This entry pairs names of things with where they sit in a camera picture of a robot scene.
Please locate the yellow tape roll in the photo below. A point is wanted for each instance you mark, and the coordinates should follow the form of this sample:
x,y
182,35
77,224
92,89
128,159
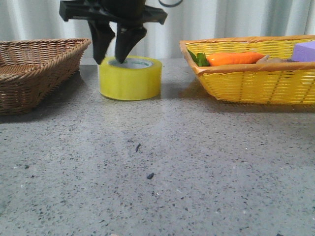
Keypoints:
x,y
137,78

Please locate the brown object in basket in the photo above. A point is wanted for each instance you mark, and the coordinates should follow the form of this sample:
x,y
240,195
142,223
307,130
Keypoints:
x,y
268,59

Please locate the white pleated curtain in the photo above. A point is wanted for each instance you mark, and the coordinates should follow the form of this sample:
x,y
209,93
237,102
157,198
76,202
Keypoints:
x,y
191,20

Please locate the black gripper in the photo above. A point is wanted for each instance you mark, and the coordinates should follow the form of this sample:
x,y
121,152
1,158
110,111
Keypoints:
x,y
98,13

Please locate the yellow wicker basket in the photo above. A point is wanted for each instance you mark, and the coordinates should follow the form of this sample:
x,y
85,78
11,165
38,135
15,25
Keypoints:
x,y
271,83

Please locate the orange toy carrot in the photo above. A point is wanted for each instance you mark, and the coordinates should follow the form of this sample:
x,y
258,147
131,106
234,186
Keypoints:
x,y
218,59

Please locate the purple foam block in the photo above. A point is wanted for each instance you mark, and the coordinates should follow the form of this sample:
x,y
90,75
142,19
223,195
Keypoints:
x,y
304,52

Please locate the brown wicker basket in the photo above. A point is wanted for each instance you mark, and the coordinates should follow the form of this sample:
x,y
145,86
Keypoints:
x,y
32,69

